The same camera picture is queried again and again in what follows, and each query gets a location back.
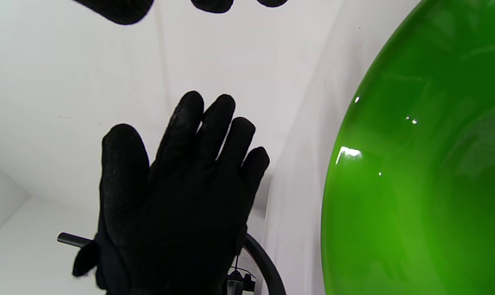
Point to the person's right hand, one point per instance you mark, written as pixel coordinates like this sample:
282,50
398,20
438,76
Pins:
178,205

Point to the person's left hand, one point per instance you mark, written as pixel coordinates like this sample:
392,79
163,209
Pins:
120,10

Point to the green plastic bowl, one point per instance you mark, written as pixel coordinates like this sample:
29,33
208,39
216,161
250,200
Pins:
428,172

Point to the small black clamp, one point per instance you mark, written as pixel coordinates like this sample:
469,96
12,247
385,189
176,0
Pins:
240,282

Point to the black curved tube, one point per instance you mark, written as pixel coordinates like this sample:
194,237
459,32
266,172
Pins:
268,262

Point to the black metal rod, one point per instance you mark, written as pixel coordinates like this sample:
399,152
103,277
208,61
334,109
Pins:
73,239

